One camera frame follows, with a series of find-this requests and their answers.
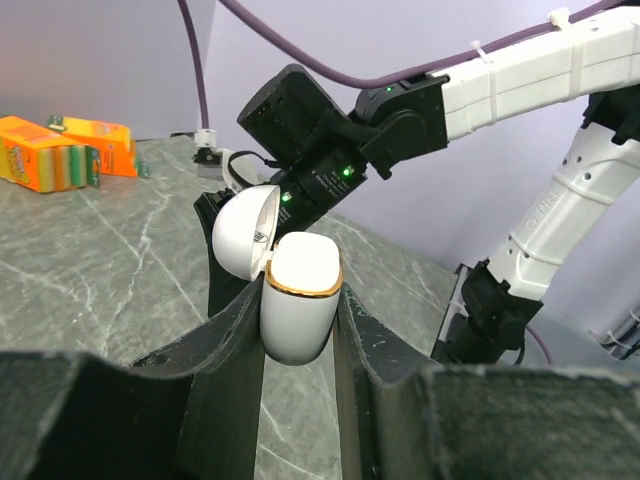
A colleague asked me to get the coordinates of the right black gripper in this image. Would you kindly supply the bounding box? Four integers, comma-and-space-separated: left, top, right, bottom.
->
192, 63, 381, 319

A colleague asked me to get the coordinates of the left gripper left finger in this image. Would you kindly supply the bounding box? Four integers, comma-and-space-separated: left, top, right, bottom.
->
1, 282, 265, 479

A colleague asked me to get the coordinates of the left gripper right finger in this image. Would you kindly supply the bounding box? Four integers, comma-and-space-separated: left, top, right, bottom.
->
333, 287, 639, 479

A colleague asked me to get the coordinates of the white square charging case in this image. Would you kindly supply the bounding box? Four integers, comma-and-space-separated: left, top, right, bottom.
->
211, 185, 344, 366

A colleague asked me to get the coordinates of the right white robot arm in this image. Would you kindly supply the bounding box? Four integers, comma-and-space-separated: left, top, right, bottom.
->
206, 1, 639, 370

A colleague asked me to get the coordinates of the orange green box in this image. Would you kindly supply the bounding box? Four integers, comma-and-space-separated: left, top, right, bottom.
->
46, 115, 150, 178
1, 116, 100, 194

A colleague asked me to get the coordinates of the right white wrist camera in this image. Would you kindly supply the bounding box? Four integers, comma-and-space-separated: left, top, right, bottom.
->
193, 129, 261, 193

